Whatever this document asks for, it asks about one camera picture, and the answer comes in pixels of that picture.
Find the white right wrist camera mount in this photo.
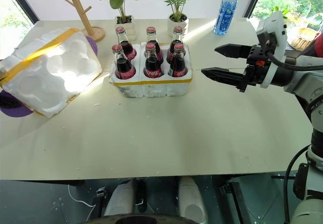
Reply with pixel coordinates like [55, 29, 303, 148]
[255, 11, 289, 89]

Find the black table frame bracket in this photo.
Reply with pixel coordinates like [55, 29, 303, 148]
[218, 180, 252, 224]

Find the plastic water bottle blue label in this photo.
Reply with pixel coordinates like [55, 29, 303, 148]
[213, 0, 242, 36]

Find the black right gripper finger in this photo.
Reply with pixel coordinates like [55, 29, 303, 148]
[214, 43, 253, 59]
[200, 67, 247, 93]

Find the white floor cable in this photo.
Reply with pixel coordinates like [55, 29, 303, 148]
[67, 183, 97, 207]

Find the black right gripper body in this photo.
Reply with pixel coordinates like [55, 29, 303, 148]
[244, 44, 273, 86]

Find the wooden branch rack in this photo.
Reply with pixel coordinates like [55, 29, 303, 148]
[50, 0, 106, 43]

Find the red object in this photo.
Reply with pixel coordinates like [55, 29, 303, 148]
[313, 33, 323, 58]

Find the wicker basket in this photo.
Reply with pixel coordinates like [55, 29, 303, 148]
[288, 26, 320, 51]

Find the glass cola bottle red cap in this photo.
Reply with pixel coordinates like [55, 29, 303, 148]
[168, 42, 189, 78]
[167, 25, 187, 64]
[115, 26, 137, 61]
[145, 26, 164, 65]
[112, 44, 137, 81]
[143, 42, 164, 79]

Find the white foam crate yellow tape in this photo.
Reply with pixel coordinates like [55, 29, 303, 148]
[109, 41, 194, 99]

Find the white foam taped box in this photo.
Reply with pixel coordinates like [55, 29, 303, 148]
[0, 27, 103, 119]

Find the palm plant in white pot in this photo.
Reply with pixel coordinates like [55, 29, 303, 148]
[159, 0, 195, 39]

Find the purple round mat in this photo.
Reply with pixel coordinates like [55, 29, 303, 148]
[0, 35, 99, 119]

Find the white robot leg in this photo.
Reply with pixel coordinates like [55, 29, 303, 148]
[103, 179, 135, 217]
[177, 177, 209, 224]

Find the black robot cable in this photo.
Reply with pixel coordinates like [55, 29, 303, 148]
[283, 144, 312, 224]
[262, 40, 323, 71]

